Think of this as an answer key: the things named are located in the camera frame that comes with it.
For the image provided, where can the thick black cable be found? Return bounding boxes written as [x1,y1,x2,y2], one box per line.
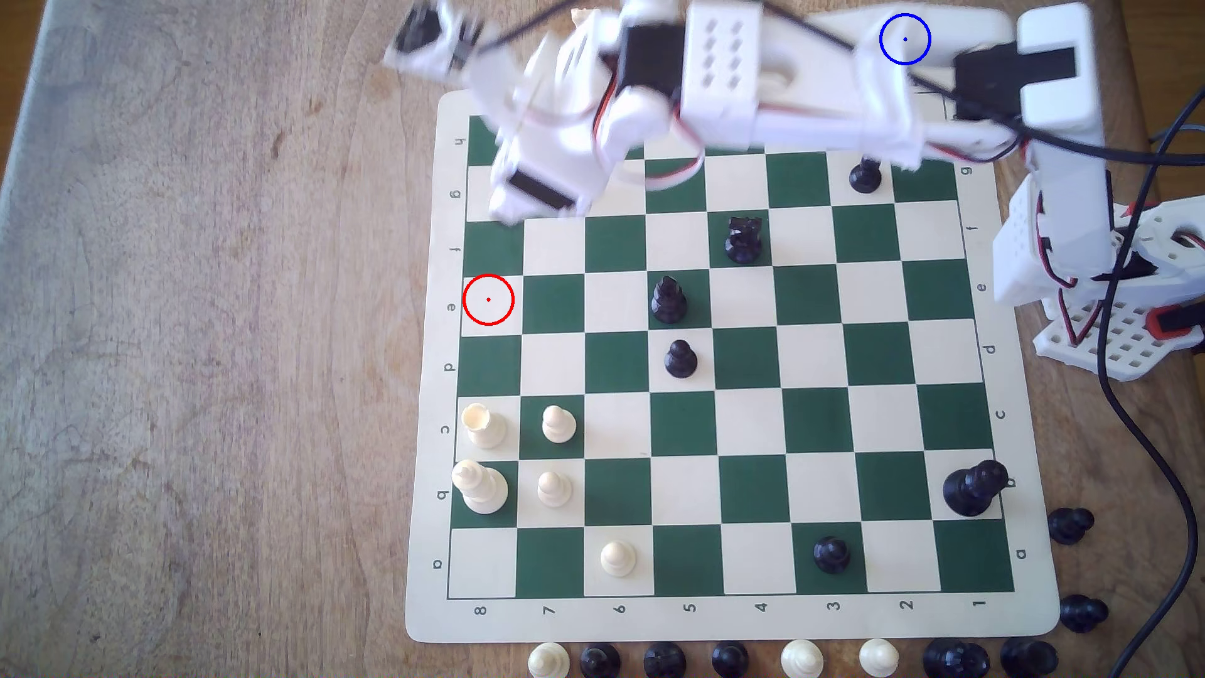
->
[1107,546,1205,678]
[1096,111,1205,529]

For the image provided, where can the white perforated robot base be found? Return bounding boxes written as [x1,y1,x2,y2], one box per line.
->
[992,172,1205,384]

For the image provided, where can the white arm camera module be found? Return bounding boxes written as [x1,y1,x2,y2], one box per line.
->
[383,0,487,82]

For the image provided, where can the green and white chess mat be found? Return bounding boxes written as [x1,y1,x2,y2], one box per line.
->
[405,89,1061,645]

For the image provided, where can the black knight chess piece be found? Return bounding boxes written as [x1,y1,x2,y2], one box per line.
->
[722,213,766,267]

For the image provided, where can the red plastic clamp piece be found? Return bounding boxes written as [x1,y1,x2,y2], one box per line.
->
[1145,302,1205,343]

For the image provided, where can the white king piece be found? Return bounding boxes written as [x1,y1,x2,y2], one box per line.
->
[450,458,511,516]

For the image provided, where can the black bishop chess piece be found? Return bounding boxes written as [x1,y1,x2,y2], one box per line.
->
[648,274,689,325]

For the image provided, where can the white rook chess piece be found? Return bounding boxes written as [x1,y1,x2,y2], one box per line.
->
[464,401,510,451]

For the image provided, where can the large black chess piece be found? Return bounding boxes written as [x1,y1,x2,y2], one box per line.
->
[921,637,992,678]
[999,637,1061,678]

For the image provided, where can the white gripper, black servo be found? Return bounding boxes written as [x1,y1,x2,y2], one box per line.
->
[488,38,627,228]

